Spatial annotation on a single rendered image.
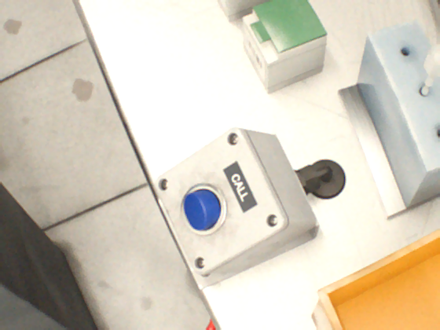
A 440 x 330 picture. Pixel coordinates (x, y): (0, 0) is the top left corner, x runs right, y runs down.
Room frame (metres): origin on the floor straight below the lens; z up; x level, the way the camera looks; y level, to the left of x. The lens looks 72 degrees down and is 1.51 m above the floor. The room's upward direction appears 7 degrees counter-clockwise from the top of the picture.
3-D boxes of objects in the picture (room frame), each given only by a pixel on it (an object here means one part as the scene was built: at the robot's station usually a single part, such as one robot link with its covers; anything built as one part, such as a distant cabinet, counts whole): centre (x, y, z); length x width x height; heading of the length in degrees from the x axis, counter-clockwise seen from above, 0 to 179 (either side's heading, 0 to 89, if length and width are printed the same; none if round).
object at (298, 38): (0.27, -0.06, 0.91); 0.05 x 0.04 x 0.07; 108
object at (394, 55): (0.20, -0.14, 0.92); 0.10 x 0.07 x 0.10; 13
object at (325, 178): (0.17, -0.03, 0.92); 0.13 x 0.07 x 0.08; 108
